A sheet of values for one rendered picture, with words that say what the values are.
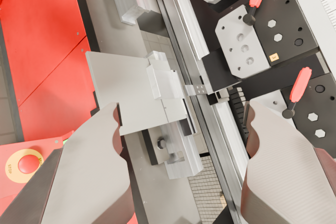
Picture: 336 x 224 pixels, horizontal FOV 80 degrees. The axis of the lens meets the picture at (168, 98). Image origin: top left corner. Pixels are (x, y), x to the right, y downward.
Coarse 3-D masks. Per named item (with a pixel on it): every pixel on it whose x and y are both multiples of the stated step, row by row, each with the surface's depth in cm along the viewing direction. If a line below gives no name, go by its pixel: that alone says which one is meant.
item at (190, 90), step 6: (198, 84) 70; (186, 90) 63; (192, 90) 65; (198, 90) 68; (204, 90) 72; (222, 90) 76; (210, 96) 74; (216, 96) 73; (222, 96) 74; (228, 96) 79; (210, 102) 74; (216, 102) 73; (222, 102) 82
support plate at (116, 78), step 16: (96, 64) 41; (112, 64) 44; (128, 64) 48; (144, 64) 52; (160, 64) 58; (96, 80) 40; (112, 80) 43; (128, 80) 46; (144, 80) 50; (96, 96) 39; (112, 96) 41; (128, 96) 44; (144, 96) 48; (128, 112) 43; (144, 112) 46; (160, 112) 50; (176, 112) 55; (128, 128) 41; (144, 128) 45
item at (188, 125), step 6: (180, 84) 62; (186, 102) 61; (186, 108) 61; (186, 114) 59; (180, 120) 60; (186, 120) 59; (192, 120) 60; (186, 126) 59; (192, 126) 60; (186, 132) 59; (192, 132) 58
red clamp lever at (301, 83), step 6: (300, 72) 36; (306, 72) 35; (300, 78) 36; (306, 78) 35; (294, 84) 36; (300, 84) 36; (306, 84) 36; (294, 90) 36; (300, 90) 36; (294, 96) 36; (300, 96) 36; (294, 102) 37; (288, 108) 37; (282, 114) 37; (288, 114) 37
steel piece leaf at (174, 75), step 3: (171, 72) 60; (174, 72) 61; (174, 75) 61; (174, 78) 60; (177, 78) 62; (174, 81) 60; (177, 81) 61; (177, 84) 60; (177, 87) 60; (180, 87) 61; (177, 90) 59; (180, 90) 60; (177, 93) 59; (180, 93) 60; (180, 96) 59
